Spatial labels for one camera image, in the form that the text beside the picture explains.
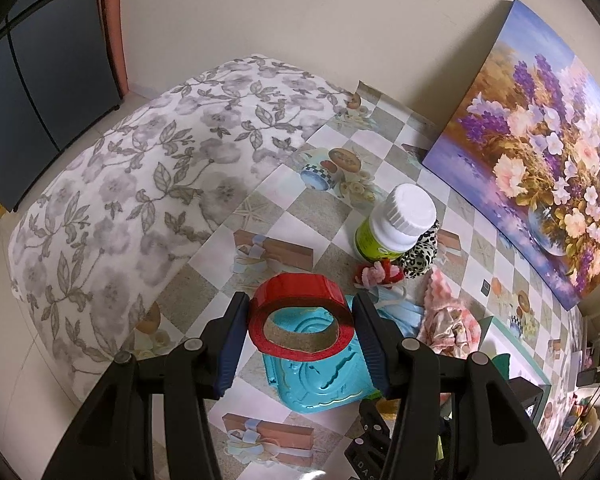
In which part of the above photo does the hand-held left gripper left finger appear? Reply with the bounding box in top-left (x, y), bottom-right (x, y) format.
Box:
top-left (40, 291), bottom-right (251, 480)

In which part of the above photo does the red and pink fuzzy scrunchie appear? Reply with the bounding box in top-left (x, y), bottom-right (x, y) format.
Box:
top-left (352, 259), bottom-right (406, 289)

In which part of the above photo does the teal plush container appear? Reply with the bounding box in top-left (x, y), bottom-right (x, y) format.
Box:
top-left (262, 295), bottom-right (381, 413)

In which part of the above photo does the white capped pill bottle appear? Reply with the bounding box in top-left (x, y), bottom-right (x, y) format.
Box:
top-left (354, 183), bottom-right (437, 263)

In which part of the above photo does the leopard print scrunchie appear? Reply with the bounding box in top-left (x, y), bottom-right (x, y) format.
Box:
top-left (397, 220), bottom-right (440, 279)

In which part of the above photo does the pink board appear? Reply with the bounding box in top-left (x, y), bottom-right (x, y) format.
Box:
top-left (96, 0), bottom-right (129, 106)

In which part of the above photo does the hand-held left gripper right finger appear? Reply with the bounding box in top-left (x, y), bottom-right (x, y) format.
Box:
top-left (352, 291), bottom-right (566, 480)

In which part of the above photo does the blue face mask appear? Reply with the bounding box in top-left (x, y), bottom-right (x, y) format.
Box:
top-left (365, 285), bottom-right (426, 338)

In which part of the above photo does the grey floral tablecloth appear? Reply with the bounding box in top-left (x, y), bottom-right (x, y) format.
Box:
top-left (7, 54), bottom-right (356, 401)

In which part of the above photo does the white tray with teal rim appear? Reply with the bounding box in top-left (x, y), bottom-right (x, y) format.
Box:
top-left (472, 316), bottom-right (551, 421)

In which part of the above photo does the checkered printed tablecloth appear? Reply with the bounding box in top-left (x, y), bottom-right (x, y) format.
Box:
top-left (125, 80), bottom-right (596, 480)

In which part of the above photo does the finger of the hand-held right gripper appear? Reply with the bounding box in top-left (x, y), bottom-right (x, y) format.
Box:
top-left (358, 399), bottom-right (394, 443)

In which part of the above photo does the pink floral cloth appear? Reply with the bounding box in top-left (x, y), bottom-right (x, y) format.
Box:
top-left (417, 269), bottom-right (482, 358)

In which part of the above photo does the dark cabinet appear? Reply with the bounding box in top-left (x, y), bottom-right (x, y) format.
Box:
top-left (0, 0), bottom-right (121, 213)

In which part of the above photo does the flower painting canvas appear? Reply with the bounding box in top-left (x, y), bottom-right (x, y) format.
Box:
top-left (422, 0), bottom-right (600, 311)

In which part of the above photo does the red tape roll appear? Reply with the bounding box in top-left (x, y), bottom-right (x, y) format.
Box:
top-left (248, 273), bottom-right (356, 361)

